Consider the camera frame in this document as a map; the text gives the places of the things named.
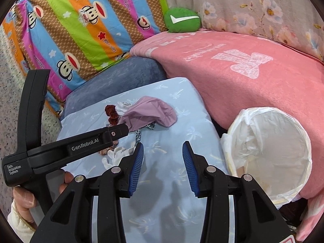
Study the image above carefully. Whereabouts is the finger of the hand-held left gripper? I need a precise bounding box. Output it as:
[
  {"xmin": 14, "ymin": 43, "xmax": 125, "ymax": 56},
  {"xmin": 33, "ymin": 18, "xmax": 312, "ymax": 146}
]
[{"xmin": 101, "ymin": 123, "xmax": 130, "ymax": 146}]

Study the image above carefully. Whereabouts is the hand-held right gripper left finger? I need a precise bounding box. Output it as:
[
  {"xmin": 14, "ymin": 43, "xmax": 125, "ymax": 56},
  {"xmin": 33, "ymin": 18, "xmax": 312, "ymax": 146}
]
[{"xmin": 30, "ymin": 142, "xmax": 145, "ymax": 243}]

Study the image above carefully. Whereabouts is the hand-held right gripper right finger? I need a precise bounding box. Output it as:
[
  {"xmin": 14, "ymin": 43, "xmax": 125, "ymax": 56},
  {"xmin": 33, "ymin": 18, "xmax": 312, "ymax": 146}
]
[{"xmin": 182, "ymin": 141, "xmax": 295, "ymax": 243}]

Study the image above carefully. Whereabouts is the black-white braided hair tie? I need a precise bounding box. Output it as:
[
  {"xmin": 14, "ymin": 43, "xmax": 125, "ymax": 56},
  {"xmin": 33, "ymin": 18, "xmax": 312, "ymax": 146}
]
[{"xmin": 135, "ymin": 123, "xmax": 156, "ymax": 143}]

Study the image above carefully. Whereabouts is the dark red scrunchie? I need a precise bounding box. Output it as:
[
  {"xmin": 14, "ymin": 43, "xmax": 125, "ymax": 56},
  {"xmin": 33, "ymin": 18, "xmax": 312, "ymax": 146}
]
[{"xmin": 105, "ymin": 104, "xmax": 119, "ymax": 126}]

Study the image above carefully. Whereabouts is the brown patterned scrunchie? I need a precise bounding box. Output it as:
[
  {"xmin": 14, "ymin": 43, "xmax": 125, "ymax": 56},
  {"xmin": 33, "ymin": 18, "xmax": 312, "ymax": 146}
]
[{"xmin": 99, "ymin": 140, "xmax": 120, "ymax": 157}]

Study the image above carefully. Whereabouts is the white floral cloth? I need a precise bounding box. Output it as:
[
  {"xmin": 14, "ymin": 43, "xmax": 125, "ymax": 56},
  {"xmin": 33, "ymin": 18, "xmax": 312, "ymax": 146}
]
[{"xmin": 102, "ymin": 144, "xmax": 137, "ymax": 169}]

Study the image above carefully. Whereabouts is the mauve cloth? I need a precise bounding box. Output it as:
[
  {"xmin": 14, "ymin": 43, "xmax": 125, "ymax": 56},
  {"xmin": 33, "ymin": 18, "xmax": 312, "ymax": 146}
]
[{"xmin": 118, "ymin": 96, "xmax": 178, "ymax": 130}]

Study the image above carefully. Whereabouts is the bin with white liner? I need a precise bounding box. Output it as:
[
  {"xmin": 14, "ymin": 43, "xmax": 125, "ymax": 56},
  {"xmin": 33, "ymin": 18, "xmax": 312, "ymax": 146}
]
[{"xmin": 220, "ymin": 106, "xmax": 312, "ymax": 209}]

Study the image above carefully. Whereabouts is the person's left hand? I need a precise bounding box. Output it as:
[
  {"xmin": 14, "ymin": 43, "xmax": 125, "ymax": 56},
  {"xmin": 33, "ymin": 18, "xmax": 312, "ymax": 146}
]
[{"xmin": 12, "ymin": 171, "xmax": 75, "ymax": 231}]

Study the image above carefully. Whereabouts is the light blue sheet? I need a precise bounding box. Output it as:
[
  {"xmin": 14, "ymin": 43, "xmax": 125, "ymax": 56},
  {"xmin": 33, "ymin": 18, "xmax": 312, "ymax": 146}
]
[{"xmin": 54, "ymin": 77, "xmax": 230, "ymax": 243}]

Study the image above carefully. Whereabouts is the blue-grey cushion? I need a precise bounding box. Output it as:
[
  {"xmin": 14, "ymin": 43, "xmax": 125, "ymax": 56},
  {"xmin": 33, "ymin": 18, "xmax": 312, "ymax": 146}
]
[{"xmin": 61, "ymin": 56, "xmax": 168, "ymax": 118}]

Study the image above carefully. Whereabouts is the pink blanket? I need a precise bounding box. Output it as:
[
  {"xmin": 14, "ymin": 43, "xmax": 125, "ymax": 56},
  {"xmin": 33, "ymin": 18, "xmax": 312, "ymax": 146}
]
[{"xmin": 130, "ymin": 29, "xmax": 324, "ymax": 243}]

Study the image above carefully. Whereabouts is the colourful striped monkey pillow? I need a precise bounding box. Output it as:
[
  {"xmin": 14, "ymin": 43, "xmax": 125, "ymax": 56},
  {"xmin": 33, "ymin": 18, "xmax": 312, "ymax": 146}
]
[{"xmin": 2, "ymin": 0, "xmax": 169, "ymax": 118}]

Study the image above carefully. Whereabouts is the green cushion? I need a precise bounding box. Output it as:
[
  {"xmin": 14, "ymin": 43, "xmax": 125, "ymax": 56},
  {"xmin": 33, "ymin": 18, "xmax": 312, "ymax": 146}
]
[{"xmin": 164, "ymin": 8, "xmax": 201, "ymax": 33}]

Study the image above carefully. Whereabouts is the grey floral cover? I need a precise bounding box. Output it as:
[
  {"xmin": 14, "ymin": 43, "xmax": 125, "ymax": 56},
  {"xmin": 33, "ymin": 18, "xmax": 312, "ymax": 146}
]
[{"xmin": 164, "ymin": 0, "xmax": 324, "ymax": 64}]

